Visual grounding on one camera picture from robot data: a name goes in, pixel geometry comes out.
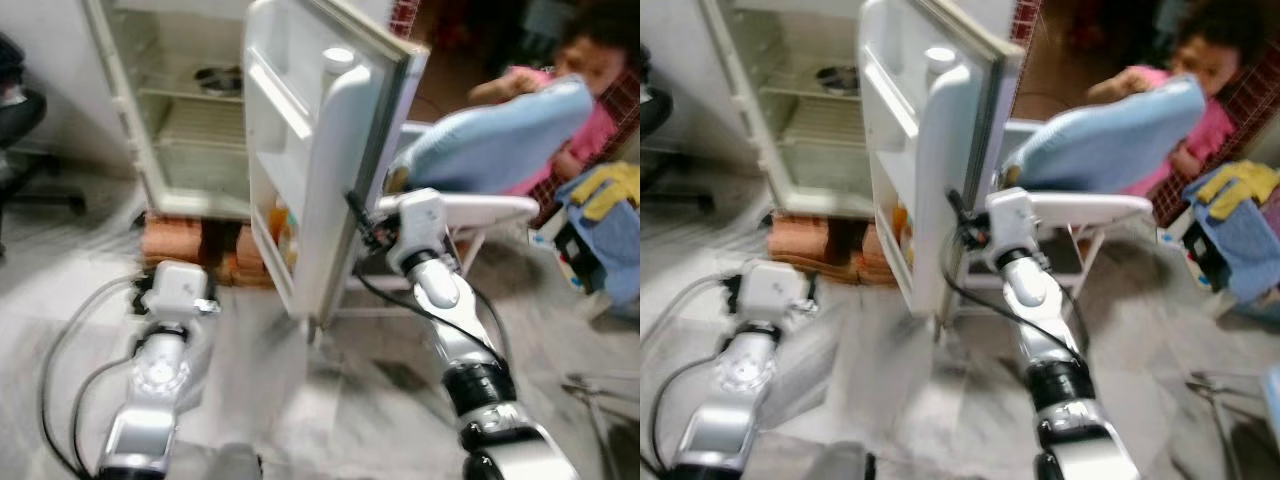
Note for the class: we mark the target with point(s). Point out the white bottle cap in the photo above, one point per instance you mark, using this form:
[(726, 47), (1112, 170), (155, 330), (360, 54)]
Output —
[(941, 60), (338, 60)]

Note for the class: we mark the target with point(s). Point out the yellow rubber glove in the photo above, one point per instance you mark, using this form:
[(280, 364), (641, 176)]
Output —
[(610, 190), (1245, 185)]

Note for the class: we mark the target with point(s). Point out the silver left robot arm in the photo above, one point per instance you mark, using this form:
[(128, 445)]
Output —
[(150, 390), (735, 390)]

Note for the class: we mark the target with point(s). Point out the orange drink bottle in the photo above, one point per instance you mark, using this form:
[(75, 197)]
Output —
[(280, 235), (902, 232)]

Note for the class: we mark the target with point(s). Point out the light blue pillow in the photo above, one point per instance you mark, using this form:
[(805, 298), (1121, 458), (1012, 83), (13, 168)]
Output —
[(1110, 140), (500, 140)]

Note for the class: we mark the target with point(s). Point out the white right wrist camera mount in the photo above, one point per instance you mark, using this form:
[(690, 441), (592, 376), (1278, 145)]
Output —
[(422, 222), (1012, 220)]

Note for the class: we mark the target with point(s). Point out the steel bowl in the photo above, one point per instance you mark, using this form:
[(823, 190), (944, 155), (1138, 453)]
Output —
[(218, 80), (838, 79)]

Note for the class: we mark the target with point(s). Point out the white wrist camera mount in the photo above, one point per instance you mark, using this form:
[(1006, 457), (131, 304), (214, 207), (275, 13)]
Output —
[(180, 292), (422, 222), (1012, 220), (772, 290)]

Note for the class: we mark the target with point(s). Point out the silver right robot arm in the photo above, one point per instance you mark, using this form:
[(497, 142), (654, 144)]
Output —
[(460, 330), (1050, 330)]

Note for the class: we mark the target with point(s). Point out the child in pink shirt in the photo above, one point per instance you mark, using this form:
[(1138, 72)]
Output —
[(1215, 60), (600, 60)]

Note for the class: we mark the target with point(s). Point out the black office chair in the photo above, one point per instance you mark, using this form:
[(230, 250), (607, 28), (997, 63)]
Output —
[(20, 110)]

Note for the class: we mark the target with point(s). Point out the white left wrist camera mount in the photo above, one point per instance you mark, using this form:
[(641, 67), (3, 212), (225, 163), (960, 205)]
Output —
[(180, 292), (772, 290)]

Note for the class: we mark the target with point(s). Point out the grey metal rack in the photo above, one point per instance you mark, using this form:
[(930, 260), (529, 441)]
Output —
[(1225, 383), (600, 385)]

